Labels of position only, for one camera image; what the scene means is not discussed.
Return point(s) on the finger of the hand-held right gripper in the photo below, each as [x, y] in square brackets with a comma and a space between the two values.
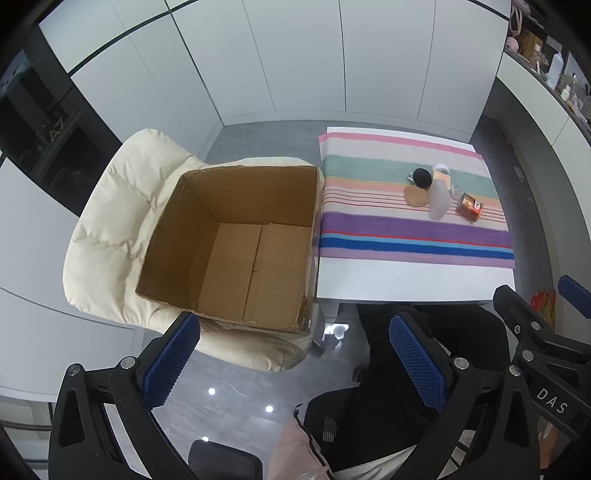
[512, 307]
[575, 295]

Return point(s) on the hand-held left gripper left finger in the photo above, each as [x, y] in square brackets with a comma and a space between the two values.
[171, 360]

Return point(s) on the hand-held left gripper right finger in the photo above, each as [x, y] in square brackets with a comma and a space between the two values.
[418, 364]

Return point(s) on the tan round makeup sponge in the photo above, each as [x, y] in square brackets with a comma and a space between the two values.
[414, 198]

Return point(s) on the black round makeup puff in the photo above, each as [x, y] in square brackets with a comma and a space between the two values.
[421, 178]

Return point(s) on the orange snack packet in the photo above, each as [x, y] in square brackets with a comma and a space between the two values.
[543, 305]

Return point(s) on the person's black pants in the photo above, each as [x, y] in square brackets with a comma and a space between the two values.
[461, 332]

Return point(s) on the white table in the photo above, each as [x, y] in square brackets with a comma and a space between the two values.
[406, 286]

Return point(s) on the red metal can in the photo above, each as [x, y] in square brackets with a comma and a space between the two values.
[469, 206]

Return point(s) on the floor socket plate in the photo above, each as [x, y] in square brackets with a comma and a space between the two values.
[520, 174]

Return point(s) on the pink cloth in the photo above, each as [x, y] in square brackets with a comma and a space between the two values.
[291, 452]

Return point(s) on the cream padded chair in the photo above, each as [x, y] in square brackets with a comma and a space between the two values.
[115, 194]

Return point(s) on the white curved counter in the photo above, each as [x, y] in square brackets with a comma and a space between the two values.
[531, 97]

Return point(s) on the tall white bottle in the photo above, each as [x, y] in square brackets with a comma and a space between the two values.
[555, 69]

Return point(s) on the black glass cabinet panel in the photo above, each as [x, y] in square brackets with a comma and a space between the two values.
[41, 138]

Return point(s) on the small brown cardboard box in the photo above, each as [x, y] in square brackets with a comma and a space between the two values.
[531, 42]

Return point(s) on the pink plush toy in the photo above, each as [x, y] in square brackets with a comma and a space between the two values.
[511, 44]

